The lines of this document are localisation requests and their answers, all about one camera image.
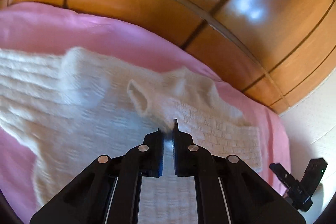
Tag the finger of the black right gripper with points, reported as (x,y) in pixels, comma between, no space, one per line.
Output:
(312,177)
(284,176)

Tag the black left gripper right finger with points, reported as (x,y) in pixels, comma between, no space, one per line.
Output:
(227,189)

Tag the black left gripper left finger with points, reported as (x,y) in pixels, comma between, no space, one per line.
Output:
(108,190)

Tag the white knitted sweater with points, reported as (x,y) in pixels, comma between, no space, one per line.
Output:
(70,109)

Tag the pink bed sheet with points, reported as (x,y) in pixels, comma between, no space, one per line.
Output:
(42,29)

